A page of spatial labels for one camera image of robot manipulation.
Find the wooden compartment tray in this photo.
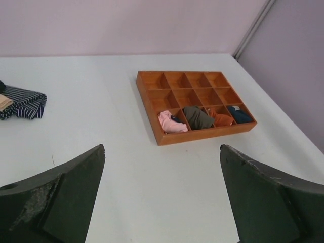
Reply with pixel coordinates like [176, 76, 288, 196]
[136, 71, 257, 146]

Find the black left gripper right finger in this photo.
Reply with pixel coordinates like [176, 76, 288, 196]
[220, 144, 323, 242]

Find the grey rolled underwear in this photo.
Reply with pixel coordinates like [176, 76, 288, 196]
[183, 106, 214, 130]

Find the navy striped underwear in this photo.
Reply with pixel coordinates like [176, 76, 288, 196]
[1, 86, 47, 120]

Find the aluminium corner post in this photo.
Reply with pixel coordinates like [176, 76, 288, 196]
[232, 0, 276, 60]

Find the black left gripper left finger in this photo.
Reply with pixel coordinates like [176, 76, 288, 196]
[1, 144, 105, 242]

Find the pink underwear navy trim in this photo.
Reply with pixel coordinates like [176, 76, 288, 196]
[158, 110, 188, 134]

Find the black underwear in pile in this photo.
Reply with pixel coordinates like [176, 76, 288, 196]
[0, 81, 6, 93]

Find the beige underwear in pile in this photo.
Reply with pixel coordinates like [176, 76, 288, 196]
[0, 94, 13, 112]

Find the orange rolled underwear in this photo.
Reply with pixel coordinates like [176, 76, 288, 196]
[207, 108, 234, 127]

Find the navy rolled underwear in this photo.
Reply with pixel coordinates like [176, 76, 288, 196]
[227, 106, 253, 124]

